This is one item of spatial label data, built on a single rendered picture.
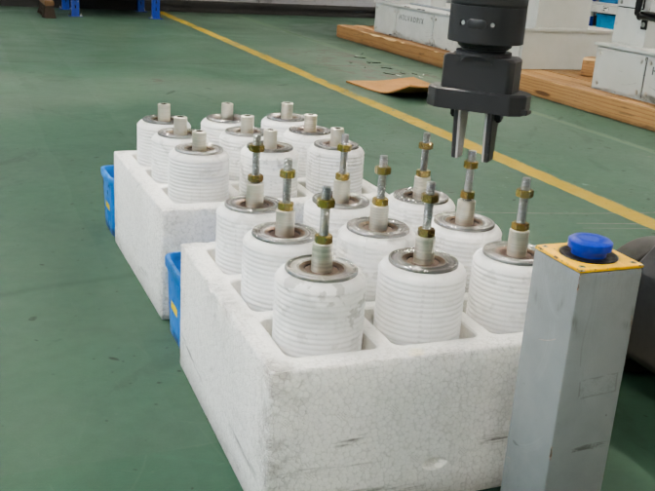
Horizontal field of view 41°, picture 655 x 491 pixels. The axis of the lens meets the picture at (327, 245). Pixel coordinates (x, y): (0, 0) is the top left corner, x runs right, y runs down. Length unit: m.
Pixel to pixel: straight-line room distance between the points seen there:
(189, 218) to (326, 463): 0.55
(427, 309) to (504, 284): 0.10
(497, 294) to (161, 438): 0.43
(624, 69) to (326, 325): 2.91
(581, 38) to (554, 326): 3.65
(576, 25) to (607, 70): 0.69
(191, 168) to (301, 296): 0.54
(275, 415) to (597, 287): 0.33
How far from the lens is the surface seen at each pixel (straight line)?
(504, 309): 1.00
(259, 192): 1.11
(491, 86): 1.05
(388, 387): 0.91
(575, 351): 0.84
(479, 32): 1.03
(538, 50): 4.31
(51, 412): 1.17
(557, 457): 0.89
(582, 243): 0.83
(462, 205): 1.10
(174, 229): 1.36
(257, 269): 0.99
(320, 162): 1.46
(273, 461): 0.90
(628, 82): 3.68
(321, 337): 0.89
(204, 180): 1.38
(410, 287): 0.93
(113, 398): 1.19
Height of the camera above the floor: 0.57
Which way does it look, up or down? 19 degrees down
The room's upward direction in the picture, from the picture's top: 4 degrees clockwise
